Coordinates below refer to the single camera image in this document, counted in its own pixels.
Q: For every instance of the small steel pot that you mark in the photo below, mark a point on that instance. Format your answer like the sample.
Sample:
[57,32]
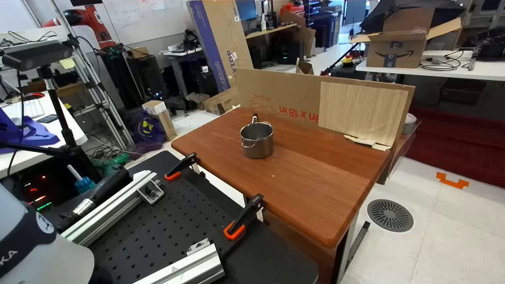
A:
[257,142]

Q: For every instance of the brown cardboard backdrop sheet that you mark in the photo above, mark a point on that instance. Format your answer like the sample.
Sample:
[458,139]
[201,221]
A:
[278,96]

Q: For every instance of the flat brown cardboard box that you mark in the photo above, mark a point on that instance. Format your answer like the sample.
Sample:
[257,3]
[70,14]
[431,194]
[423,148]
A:
[218,101]

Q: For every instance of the brown wooden table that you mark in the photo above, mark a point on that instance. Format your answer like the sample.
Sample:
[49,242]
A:
[305,178]

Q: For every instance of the orange black bar clamp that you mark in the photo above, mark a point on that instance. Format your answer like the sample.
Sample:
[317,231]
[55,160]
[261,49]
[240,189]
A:
[182,167]
[243,218]

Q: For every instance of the small tan cardboard box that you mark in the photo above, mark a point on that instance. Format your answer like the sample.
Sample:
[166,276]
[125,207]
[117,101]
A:
[160,118]

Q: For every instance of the purple patterned bag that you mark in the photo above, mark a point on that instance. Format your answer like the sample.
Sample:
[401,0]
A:
[147,128]

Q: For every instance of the tall cardboard box purple side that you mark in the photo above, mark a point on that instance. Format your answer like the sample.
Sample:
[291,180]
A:
[226,36]

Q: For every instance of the pale corrugated cardboard panel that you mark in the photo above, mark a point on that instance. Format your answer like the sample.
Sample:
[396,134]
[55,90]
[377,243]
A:
[360,111]

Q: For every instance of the red yellow emergency stop button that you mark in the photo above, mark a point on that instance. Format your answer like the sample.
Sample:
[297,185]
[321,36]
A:
[347,59]

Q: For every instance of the round metal floor drain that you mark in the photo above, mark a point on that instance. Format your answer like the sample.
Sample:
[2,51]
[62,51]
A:
[390,215]

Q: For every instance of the aluminium ladder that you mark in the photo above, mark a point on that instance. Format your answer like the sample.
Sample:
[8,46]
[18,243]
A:
[103,100]

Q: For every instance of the black cylindrical tool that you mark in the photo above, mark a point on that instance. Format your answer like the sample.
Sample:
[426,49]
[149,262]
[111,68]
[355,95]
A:
[103,189]

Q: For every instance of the open Amazon cardboard box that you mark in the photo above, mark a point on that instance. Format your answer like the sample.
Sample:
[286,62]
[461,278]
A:
[395,47]

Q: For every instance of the red machine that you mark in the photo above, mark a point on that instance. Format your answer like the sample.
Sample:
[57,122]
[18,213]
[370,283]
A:
[92,21]

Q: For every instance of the red floor mat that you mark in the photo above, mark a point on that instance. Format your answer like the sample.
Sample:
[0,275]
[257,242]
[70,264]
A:
[463,142]

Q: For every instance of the white desk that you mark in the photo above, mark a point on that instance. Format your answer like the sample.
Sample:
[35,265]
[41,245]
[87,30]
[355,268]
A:
[37,111]

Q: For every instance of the black control box with lights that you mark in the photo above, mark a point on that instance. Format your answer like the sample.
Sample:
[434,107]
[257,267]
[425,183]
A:
[32,189]

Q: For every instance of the purple cloth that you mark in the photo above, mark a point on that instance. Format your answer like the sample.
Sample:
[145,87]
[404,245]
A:
[24,134]

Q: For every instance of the white work table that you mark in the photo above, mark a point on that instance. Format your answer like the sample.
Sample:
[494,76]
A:
[474,71]

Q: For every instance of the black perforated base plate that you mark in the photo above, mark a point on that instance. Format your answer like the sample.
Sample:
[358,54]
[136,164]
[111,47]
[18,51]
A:
[158,231]

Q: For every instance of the aluminium extrusion rail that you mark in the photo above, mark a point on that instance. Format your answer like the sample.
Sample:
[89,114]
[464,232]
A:
[112,207]
[190,268]

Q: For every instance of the black camera tripod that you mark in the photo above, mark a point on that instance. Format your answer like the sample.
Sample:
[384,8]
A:
[63,123]

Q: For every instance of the black stereo camera bar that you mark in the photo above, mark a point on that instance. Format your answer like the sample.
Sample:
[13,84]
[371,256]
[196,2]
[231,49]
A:
[37,54]

